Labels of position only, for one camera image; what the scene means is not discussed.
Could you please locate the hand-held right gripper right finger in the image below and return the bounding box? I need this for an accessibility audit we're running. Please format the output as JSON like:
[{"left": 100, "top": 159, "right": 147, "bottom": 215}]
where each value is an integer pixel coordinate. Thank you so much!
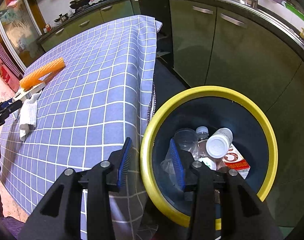
[{"left": 170, "top": 139, "right": 285, "bottom": 240}]

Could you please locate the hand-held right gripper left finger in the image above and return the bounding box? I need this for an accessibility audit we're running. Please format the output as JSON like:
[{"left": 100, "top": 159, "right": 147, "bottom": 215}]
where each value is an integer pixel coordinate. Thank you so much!
[{"left": 18, "top": 137, "right": 134, "bottom": 240}]

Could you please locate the white paper towel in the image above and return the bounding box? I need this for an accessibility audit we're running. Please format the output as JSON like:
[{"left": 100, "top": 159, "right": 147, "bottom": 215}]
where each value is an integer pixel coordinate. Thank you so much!
[{"left": 18, "top": 92, "right": 42, "bottom": 142}]

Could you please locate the clear plastic cup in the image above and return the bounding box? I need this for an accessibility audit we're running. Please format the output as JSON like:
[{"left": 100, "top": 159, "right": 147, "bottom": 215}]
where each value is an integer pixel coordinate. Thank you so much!
[{"left": 174, "top": 128, "right": 198, "bottom": 153}]

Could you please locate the clear bottle with white label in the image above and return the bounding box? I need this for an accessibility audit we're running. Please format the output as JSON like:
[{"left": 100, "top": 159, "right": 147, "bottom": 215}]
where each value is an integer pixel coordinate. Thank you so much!
[{"left": 195, "top": 126, "right": 210, "bottom": 158}]

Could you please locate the white capped plastic bottle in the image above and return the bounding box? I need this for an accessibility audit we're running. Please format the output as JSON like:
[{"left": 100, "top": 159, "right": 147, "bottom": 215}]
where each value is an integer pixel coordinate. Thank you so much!
[{"left": 205, "top": 127, "right": 234, "bottom": 159}]

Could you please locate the orange ribbed plastic wrapper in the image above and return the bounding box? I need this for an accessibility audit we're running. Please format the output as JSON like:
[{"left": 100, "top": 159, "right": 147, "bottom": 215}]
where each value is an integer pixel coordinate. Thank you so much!
[{"left": 19, "top": 57, "right": 66, "bottom": 91}]

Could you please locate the white red printed carton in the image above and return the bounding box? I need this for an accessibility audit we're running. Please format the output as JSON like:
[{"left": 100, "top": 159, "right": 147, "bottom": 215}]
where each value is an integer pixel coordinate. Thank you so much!
[{"left": 222, "top": 146, "right": 251, "bottom": 180}]

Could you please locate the yellow rimmed dark trash can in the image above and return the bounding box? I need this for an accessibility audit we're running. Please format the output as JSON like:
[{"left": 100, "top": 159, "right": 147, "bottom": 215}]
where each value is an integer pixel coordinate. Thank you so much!
[{"left": 140, "top": 86, "right": 278, "bottom": 231}]

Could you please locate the red checked apron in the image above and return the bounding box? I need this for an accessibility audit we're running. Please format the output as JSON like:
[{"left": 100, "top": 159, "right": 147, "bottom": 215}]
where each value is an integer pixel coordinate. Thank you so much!
[{"left": 0, "top": 39, "right": 24, "bottom": 91}]

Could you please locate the sliding glass door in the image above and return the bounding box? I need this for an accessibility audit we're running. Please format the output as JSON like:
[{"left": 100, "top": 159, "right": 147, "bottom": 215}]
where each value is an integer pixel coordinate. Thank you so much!
[{"left": 0, "top": 0, "right": 42, "bottom": 67}]

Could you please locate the blue checked tablecloth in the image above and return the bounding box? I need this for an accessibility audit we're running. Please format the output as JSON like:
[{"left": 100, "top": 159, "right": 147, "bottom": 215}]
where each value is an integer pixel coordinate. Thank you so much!
[{"left": 0, "top": 15, "right": 164, "bottom": 240}]

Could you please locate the black wok with steel lid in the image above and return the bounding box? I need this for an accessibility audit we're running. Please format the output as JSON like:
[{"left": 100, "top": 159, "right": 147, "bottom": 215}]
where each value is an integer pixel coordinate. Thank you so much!
[{"left": 68, "top": 0, "right": 91, "bottom": 10}]

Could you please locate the green plastic tray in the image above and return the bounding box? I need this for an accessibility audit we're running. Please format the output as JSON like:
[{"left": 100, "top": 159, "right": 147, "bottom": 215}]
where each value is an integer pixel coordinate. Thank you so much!
[{"left": 283, "top": 0, "right": 304, "bottom": 25}]

